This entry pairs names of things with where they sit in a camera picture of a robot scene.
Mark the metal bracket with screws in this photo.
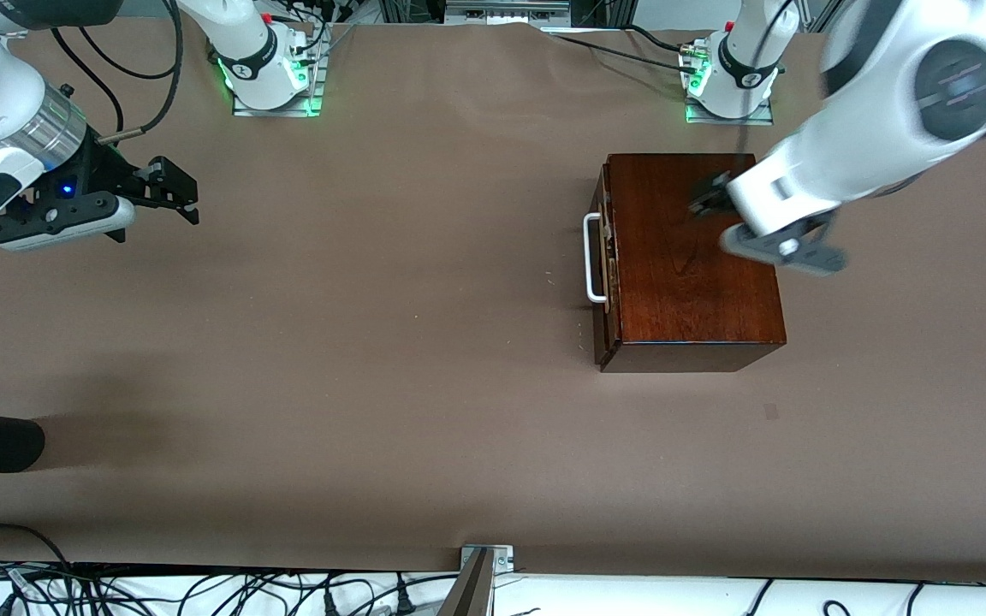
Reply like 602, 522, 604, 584
459, 544, 515, 574

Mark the grey metal equipment box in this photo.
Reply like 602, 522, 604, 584
444, 0, 571, 25

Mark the wooden drawer with white handle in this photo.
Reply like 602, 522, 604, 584
583, 167, 624, 347

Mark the dark camera mount beam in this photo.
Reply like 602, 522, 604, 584
437, 548, 494, 616

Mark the brown table cover sheet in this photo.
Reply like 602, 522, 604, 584
0, 17, 986, 584

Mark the white lower shelf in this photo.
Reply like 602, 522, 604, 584
0, 565, 986, 616

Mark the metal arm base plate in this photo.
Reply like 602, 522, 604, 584
686, 43, 775, 126
232, 21, 324, 118

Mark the dark brown wooden drawer cabinet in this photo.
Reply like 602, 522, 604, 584
593, 152, 787, 374

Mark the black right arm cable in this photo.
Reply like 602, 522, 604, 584
95, 0, 183, 145
50, 26, 126, 134

